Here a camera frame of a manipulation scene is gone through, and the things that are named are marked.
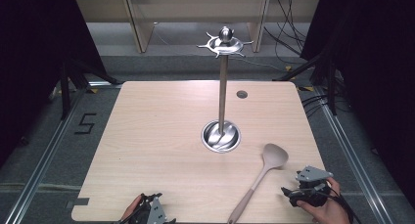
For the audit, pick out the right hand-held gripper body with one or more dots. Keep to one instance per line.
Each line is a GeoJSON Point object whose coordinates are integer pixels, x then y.
{"type": "Point", "coordinates": [313, 185]}

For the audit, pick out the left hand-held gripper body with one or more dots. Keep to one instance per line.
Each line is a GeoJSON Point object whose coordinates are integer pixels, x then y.
{"type": "Point", "coordinates": [153, 212]}

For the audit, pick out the beige silicone spoon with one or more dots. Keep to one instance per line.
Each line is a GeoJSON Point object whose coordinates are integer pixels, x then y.
{"type": "Point", "coordinates": [273, 156]}

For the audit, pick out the stainless steel utensil rack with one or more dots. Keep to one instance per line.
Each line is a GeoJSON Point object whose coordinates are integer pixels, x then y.
{"type": "Point", "coordinates": [222, 93]}

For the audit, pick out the person's left hand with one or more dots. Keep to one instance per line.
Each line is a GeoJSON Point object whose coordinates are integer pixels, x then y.
{"type": "Point", "coordinates": [130, 209]}

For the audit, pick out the person's right hand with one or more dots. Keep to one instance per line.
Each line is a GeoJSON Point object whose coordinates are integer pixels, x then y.
{"type": "Point", "coordinates": [326, 214]}

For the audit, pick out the black tape strip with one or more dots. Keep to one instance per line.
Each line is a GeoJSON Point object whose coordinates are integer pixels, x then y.
{"type": "Point", "coordinates": [78, 202]}

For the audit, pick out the grey table grommet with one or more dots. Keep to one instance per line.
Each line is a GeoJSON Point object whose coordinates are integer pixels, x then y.
{"type": "Point", "coordinates": [241, 94]}

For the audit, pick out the black metal stand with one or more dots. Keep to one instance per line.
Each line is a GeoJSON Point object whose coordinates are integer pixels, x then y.
{"type": "Point", "coordinates": [323, 77]}
{"type": "Point", "coordinates": [70, 83]}

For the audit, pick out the dark curtain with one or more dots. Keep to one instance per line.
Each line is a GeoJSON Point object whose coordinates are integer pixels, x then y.
{"type": "Point", "coordinates": [375, 70]}
{"type": "Point", "coordinates": [29, 70]}

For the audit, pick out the beige wooden shelf unit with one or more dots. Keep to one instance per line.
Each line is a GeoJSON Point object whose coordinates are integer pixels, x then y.
{"type": "Point", "coordinates": [195, 12]}

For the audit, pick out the aluminium floor rail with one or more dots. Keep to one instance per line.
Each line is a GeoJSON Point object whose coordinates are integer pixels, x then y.
{"type": "Point", "coordinates": [42, 162]}
{"type": "Point", "coordinates": [352, 165]}

